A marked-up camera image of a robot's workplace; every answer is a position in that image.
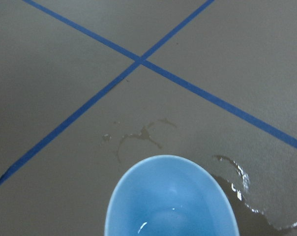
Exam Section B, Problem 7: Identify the light blue plastic cup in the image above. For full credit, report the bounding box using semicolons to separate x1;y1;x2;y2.
104;155;239;236

